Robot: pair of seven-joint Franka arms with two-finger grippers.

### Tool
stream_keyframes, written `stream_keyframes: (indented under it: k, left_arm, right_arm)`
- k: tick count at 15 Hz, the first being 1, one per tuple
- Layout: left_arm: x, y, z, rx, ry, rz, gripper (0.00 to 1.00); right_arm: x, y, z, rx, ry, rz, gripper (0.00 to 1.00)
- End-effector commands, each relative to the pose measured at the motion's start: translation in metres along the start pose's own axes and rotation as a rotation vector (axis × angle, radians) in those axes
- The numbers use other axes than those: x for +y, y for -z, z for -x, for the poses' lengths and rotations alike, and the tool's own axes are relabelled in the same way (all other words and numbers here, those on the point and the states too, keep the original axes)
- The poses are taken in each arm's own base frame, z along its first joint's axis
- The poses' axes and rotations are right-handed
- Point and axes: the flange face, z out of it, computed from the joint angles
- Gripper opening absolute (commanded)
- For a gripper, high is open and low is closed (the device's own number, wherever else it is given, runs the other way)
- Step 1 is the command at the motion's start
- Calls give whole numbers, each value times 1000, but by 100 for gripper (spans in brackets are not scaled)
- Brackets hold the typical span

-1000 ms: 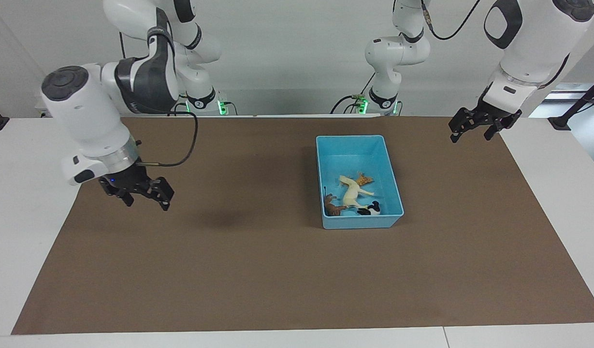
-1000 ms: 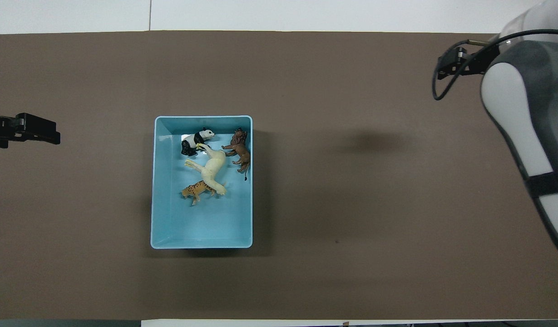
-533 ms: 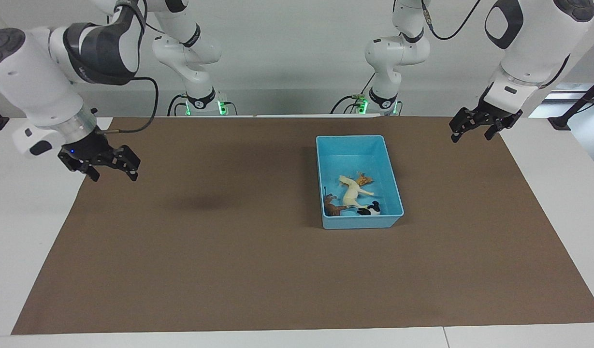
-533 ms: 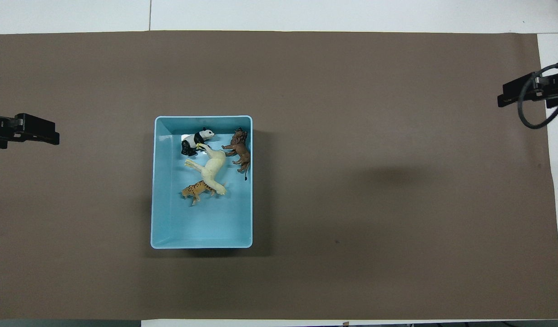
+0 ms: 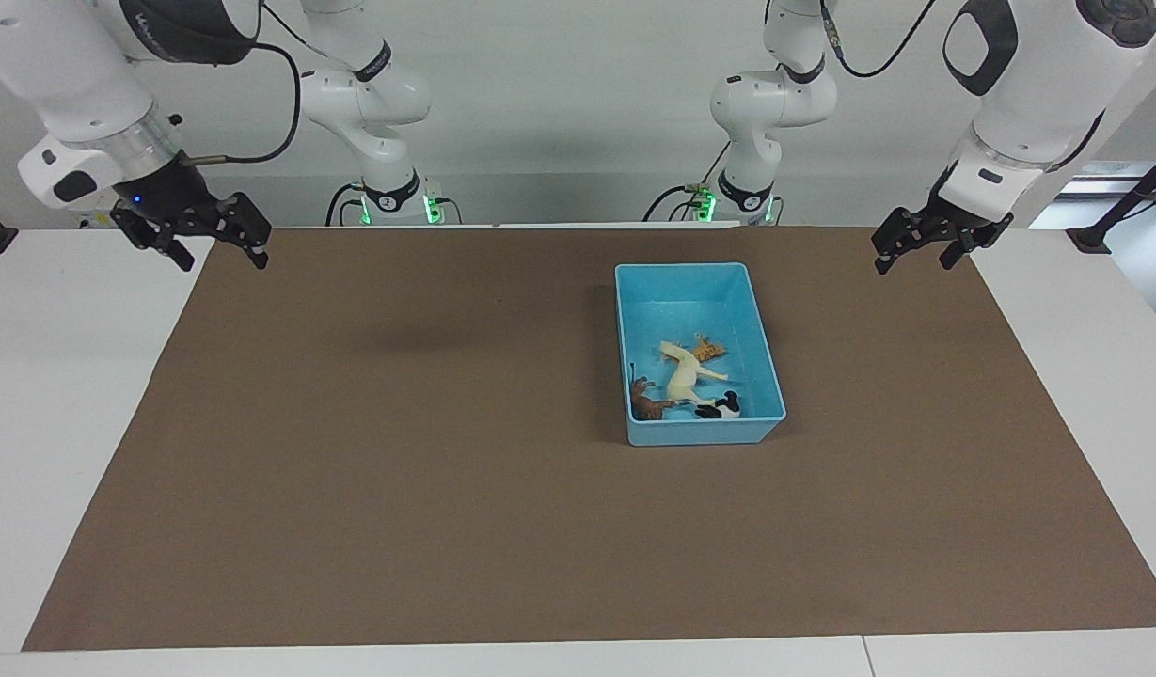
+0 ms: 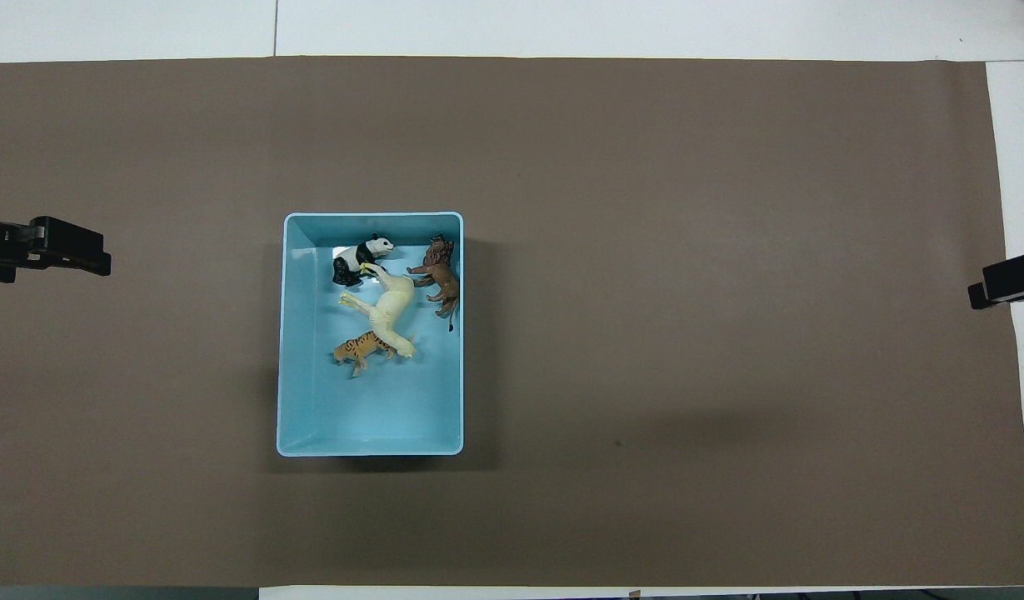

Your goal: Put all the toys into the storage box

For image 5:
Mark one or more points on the orange tiger toy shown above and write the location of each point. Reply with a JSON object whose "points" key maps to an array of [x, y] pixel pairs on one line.
{"points": [[709, 351]]}

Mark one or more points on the black clamp stand with pole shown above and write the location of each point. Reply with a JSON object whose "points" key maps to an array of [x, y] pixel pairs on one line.
{"points": [[1118, 212]]}

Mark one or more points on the cream horse toy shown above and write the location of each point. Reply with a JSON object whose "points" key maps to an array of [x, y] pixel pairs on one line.
{"points": [[683, 376]]}

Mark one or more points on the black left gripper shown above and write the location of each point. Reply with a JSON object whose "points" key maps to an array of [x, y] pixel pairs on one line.
{"points": [[944, 228]]}

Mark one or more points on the light blue storage box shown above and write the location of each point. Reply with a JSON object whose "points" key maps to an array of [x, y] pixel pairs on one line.
{"points": [[672, 310]]}

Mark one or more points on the brown lion toy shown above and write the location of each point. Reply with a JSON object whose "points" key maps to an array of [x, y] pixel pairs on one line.
{"points": [[645, 402]]}

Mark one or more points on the brown table mat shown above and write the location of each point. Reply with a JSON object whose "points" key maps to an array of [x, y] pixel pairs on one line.
{"points": [[446, 527]]}

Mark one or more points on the white yellow cardboard box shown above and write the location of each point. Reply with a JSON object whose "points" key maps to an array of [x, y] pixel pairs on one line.
{"points": [[96, 218]]}

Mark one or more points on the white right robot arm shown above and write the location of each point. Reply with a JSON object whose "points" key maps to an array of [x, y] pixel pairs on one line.
{"points": [[371, 94]]}

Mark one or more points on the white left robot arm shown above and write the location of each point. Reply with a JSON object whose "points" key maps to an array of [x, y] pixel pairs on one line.
{"points": [[1038, 103]]}

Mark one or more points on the black white panda toy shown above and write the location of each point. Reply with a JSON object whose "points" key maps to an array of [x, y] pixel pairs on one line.
{"points": [[723, 409]]}

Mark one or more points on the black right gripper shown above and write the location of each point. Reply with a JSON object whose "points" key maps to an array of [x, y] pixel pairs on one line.
{"points": [[178, 202]]}

